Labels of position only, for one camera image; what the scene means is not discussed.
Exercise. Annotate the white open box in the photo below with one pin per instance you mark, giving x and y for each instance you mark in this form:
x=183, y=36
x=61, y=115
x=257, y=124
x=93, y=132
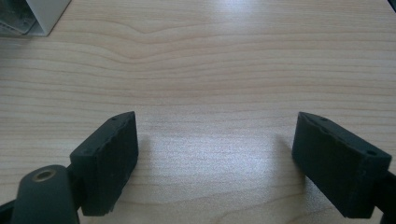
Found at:
x=46, y=14

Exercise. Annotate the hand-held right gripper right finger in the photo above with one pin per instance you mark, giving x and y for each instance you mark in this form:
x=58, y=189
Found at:
x=336, y=168

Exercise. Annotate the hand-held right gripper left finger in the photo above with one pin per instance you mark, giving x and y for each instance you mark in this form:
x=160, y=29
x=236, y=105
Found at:
x=107, y=165

